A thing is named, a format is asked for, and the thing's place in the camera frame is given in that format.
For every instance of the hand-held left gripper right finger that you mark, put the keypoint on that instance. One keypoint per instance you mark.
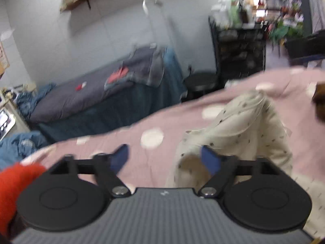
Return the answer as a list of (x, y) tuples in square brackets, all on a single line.
[(209, 158)]

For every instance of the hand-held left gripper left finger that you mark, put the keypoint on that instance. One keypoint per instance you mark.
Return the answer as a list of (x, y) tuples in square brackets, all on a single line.
[(119, 158)]

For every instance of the cream dotted small garment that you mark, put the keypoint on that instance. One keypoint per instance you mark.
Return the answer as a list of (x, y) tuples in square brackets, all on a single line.
[(243, 132)]

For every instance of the blue crumpled clothes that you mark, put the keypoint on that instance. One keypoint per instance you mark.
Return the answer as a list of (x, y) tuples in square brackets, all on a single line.
[(17, 144)]

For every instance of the bed with dark blue skirt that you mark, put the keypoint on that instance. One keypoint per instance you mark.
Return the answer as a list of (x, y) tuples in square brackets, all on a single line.
[(101, 101)]

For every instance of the pink polka dot blanket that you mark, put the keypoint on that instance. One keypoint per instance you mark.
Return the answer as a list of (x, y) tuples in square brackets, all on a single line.
[(157, 111)]

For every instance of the black round stool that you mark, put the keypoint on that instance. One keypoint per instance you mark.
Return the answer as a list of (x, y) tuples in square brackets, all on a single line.
[(201, 82)]

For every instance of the small red and white item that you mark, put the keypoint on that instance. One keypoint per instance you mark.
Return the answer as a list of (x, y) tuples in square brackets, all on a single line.
[(80, 86)]

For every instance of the grey cloth with red print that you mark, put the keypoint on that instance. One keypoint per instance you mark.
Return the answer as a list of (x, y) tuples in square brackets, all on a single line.
[(138, 71)]

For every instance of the blue bedding heap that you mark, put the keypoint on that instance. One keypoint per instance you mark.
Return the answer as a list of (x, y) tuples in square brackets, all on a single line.
[(30, 99)]

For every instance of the black storage rack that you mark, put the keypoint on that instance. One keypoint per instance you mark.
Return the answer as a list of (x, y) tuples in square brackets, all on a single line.
[(238, 53)]

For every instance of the white monitor device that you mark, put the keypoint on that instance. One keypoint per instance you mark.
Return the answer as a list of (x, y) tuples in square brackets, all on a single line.
[(6, 122)]

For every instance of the brown object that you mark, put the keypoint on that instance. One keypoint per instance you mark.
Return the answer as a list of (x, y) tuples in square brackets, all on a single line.
[(319, 101)]

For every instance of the white floor lamp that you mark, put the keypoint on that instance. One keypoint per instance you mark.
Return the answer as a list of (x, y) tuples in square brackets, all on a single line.
[(157, 17)]

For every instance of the black box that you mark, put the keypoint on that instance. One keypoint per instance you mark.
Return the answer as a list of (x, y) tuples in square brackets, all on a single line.
[(304, 44)]

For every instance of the cluttered goods shelf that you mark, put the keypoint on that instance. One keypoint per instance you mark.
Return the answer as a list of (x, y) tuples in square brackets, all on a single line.
[(274, 2)]

